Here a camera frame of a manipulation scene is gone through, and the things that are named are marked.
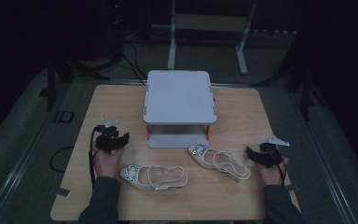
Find person's left hand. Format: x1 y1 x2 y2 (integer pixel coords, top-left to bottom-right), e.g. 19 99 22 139
91 140 126 179

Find white two-tier shoe rack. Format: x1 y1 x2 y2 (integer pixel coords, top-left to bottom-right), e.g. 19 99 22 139
143 69 218 149

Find black stand legs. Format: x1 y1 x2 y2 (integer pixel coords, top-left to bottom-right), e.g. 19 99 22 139
251 34 327 121

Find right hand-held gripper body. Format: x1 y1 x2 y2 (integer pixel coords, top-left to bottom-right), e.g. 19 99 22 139
258 135 291 169

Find white metal stand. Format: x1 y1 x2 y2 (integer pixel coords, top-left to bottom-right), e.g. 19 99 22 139
167 0 258 76

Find left hand-held gripper cable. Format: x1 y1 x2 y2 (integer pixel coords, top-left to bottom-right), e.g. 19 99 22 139
88 125 101 191

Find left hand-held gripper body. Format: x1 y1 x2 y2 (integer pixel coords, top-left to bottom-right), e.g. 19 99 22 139
94 118 121 155

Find person's right hand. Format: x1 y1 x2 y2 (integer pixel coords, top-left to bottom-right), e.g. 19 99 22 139
255 155 290 188

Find right hand-held gripper cable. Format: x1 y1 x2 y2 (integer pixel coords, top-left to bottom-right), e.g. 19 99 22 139
268 144 288 188

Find hand-held gripper cable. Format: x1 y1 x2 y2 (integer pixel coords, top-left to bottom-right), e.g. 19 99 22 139
88 125 101 191
268 144 288 188

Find black floor cable loop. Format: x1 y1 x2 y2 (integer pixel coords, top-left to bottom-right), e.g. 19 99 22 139
48 146 76 174

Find black floor cables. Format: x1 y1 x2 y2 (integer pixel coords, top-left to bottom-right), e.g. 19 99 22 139
105 0 147 87

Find beige slingback shoe jewelled buckle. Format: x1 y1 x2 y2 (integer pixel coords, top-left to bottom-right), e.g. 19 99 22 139
187 143 252 184
119 163 189 192

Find black tripod stand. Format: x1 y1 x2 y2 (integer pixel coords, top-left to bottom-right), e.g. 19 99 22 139
44 46 110 112

